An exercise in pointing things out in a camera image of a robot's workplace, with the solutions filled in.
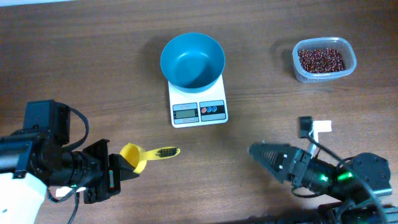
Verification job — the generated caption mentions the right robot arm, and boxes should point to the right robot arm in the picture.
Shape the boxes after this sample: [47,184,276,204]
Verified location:
[248,143,397,223]

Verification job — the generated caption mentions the blue plastic bowl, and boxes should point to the blue plastic bowl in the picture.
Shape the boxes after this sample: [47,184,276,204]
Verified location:
[160,32,226,93]

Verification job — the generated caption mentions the clear plastic container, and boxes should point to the clear plastic container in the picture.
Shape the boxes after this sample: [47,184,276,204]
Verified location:
[292,37,357,83]

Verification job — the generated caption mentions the black right camera cable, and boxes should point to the black right camera cable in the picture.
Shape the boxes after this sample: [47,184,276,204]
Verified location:
[292,133,389,224]

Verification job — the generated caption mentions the yellow measuring scoop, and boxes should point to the yellow measuring scoop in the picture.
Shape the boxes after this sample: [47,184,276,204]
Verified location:
[120,143,180,174]

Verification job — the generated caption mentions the white digital kitchen scale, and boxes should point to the white digital kitchen scale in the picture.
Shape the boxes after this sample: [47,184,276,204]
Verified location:
[168,76,229,128]

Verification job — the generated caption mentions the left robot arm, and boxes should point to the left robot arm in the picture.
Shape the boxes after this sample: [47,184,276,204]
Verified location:
[1,100,139,223]

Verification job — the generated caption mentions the red beans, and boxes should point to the red beans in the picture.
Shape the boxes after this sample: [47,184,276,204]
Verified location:
[298,48,346,73]

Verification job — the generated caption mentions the black camera cable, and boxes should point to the black camera cable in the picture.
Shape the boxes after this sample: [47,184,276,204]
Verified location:
[46,108,91,224]
[292,133,389,224]

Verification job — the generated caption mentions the black left camera cable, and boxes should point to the black left camera cable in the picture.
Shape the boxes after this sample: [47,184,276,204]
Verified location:
[46,108,91,224]

